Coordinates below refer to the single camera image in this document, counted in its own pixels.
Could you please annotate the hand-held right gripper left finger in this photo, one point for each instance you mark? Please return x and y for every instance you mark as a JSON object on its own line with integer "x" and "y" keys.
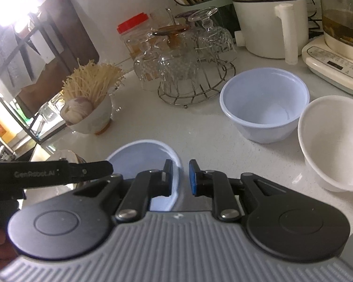
{"x": 168, "y": 177}

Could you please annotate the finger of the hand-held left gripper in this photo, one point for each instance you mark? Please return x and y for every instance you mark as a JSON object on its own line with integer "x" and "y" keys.
{"x": 94, "y": 170}

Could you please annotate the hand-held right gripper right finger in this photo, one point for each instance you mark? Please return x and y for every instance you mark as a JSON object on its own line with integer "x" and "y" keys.
{"x": 193, "y": 179}

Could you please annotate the pale blue plastic bowl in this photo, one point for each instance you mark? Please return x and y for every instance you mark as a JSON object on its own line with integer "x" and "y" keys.
{"x": 147, "y": 158}
{"x": 261, "y": 105}

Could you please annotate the white bowl with orange base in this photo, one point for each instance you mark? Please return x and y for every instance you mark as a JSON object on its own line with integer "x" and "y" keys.
{"x": 97, "y": 117}

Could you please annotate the garlic bulb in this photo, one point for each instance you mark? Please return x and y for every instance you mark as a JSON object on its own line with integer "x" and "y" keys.
{"x": 75, "y": 110}

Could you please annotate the clear drinking glass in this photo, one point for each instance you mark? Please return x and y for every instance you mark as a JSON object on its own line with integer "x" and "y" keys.
{"x": 51, "y": 110}

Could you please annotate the enoki mushroom bundle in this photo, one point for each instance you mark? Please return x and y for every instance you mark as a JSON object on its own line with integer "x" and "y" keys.
{"x": 91, "y": 79}

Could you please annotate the cut glass goblet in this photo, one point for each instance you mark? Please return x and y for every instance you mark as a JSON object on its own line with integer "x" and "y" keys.
{"x": 214, "y": 38}
{"x": 176, "y": 64}
{"x": 145, "y": 67}

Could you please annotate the silver patterned sheet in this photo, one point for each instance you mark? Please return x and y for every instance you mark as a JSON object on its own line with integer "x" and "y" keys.
{"x": 8, "y": 55}

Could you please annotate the black dish rack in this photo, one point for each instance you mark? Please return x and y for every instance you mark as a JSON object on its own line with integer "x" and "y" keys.
{"x": 55, "y": 39}

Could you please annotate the dark wooden cutting board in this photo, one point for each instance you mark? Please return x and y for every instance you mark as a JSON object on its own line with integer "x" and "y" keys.
{"x": 70, "y": 29}

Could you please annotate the red-lid plastic jar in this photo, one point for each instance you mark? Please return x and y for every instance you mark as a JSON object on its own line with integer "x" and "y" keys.
{"x": 132, "y": 25}

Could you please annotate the white electric kettle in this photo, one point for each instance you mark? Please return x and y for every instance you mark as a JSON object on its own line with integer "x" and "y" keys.
{"x": 261, "y": 29}

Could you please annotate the glass kettle with cream base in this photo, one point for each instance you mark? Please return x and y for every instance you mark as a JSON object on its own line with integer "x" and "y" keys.
{"x": 341, "y": 14}

